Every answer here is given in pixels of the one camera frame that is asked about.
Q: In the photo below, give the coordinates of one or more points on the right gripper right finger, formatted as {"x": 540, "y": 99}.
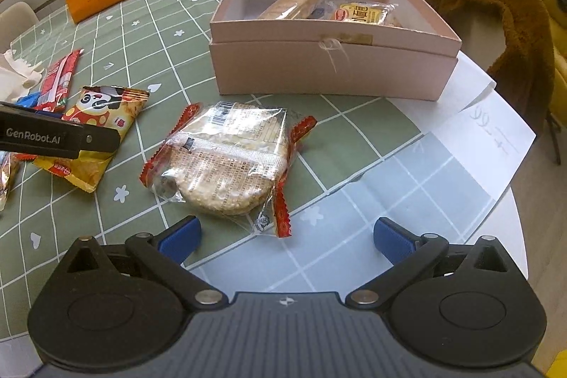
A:
{"x": 412, "y": 258}

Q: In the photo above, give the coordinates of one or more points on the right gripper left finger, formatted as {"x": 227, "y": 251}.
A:
{"x": 160, "y": 259}

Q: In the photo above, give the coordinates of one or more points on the blue seaweed snack bag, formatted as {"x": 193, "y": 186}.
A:
{"x": 28, "y": 101}

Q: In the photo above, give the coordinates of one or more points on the small orange snack packet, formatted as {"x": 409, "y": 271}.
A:
{"x": 8, "y": 171}

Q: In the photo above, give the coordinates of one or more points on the long red snack packet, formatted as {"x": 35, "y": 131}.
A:
{"x": 55, "y": 86}

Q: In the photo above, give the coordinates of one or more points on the yellow panda snack bag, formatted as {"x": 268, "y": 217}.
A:
{"x": 108, "y": 106}

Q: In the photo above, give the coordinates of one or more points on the clear-wrapped rice cracker pack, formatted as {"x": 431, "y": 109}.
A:
{"x": 231, "y": 160}

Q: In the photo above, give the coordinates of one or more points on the cream cartoon tote bag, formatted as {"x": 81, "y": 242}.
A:
{"x": 17, "y": 77}

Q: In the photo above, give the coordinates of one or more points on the beige dining chair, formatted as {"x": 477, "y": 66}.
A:
{"x": 15, "y": 20}

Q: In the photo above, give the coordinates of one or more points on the green checkered tablecloth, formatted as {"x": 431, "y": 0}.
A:
{"x": 137, "y": 67}

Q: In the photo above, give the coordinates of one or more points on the white paper sheet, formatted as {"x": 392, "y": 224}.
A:
{"x": 476, "y": 125}

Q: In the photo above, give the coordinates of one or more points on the brown fuzzy coat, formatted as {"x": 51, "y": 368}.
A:
{"x": 511, "y": 40}

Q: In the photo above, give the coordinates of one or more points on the pink cardboard box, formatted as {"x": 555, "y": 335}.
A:
{"x": 412, "y": 59}

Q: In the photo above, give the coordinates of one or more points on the yellow snack packet in box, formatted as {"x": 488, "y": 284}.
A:
{"x": 363, "y": 12}

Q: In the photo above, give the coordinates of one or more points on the wrapped biscuit stick pack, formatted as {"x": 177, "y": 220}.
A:
{"x": 290, "y": 9}

